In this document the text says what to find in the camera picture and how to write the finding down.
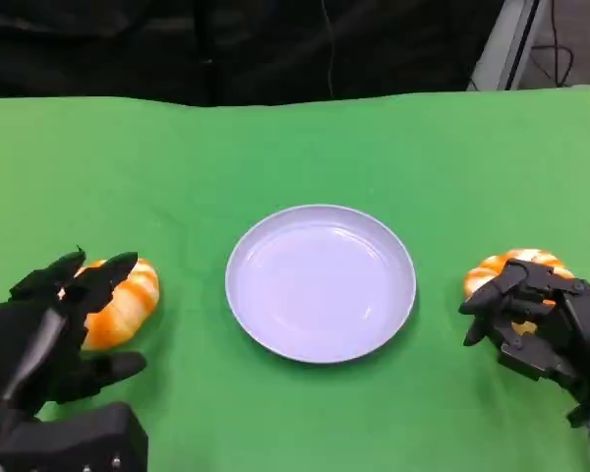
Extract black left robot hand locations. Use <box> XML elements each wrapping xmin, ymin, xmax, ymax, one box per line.
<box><xmin>0</xmin><ymin>250</ymin><xmax>148</xmax><ymax>419</ymax></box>

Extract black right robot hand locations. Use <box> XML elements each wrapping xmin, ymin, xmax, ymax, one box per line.
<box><xmin>459</xmin><ymin>259</ymin><xmax>590</xmax><ymax>429</ymax></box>

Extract orange white toy bread roll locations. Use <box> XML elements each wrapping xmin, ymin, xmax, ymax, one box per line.
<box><xmin>73</xmin><ymin>259</ymin><xmax>161</xmax><ymax>351</ymax></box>
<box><xmin>464</xmin><ymin>248</ymin><xmax>576</xmax><ymax>338</ymax></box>

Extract lilac plate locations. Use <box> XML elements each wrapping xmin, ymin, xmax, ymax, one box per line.
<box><xmin>224</xmin><ymin>204</ymin><xmax>418</xmax><ymax>365</ymax></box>

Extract black cloth curtain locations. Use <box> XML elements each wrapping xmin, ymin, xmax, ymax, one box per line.
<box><xmin>0</xmin><ymin>0</ymin><xmax>503</xmax><ymax>107</ymax></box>

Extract green table cloth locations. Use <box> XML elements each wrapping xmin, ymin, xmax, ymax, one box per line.
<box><xmin>0</xmin><ymin>83</ymin><xmax>590</xmax><ymax>472</ymax></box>

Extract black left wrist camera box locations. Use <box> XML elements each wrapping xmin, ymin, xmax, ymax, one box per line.
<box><xmin>0</xmin><ymin>401</ymin><xmax>149</xmax><ymax>472</ymax></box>

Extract grey metal frame post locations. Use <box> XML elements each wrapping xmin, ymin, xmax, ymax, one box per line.
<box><xmin>466</xmin><ymin>0</ymin><xmax>547</xmax><ymax>92</ymax></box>

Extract black floor cable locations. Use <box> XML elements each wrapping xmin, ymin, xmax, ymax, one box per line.
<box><xmin>530</xmin><ymin>0</ymin><xmax>577</xmax><ymax>89</ymax></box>

